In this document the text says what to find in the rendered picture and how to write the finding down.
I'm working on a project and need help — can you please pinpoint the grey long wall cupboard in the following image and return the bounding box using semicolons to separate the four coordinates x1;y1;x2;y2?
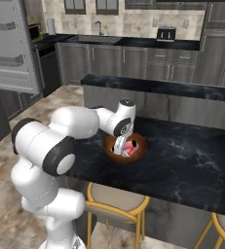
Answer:
124;0;209;11

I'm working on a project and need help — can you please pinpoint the red and white soda can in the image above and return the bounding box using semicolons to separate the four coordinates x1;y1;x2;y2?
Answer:
121;139;140;159

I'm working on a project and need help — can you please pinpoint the white paper towel roll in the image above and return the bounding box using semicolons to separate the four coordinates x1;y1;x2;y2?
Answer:
47;18;56;36

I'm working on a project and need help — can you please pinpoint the grey tall cupboard run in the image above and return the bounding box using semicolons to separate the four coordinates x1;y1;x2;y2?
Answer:
193;0;225;89

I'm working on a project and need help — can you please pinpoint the steel sink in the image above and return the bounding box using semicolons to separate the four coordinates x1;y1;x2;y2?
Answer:
77;34;124;46

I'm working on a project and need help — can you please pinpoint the black dishwasher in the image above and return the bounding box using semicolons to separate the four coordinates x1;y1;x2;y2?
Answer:
38;48;62;98

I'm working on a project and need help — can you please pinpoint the grey wall cupboard with glass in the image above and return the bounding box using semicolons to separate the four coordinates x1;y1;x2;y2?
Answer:
95;0;120;17
63;0;87;16

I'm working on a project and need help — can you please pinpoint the black and yellow microwave oven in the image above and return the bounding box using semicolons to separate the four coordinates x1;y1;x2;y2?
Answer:
27;21;44;44

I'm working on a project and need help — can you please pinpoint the grey fridge door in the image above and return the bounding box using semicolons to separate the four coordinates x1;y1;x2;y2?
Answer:
0;0;42;95

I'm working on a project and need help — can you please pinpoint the grey lower cupboard run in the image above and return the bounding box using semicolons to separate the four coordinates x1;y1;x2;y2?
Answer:
55;41;200;87

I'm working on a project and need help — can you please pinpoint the black toaster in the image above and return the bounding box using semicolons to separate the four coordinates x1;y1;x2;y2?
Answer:
156;26;177;43

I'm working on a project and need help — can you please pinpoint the brown wooden bowl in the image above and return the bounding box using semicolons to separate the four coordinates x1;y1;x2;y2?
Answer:
102;130;149;165

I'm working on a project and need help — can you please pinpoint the steel tap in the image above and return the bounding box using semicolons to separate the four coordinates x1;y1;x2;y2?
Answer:
94;20;105;37

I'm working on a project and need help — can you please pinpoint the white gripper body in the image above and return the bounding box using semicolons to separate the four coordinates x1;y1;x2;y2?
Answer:
113;135;129;157

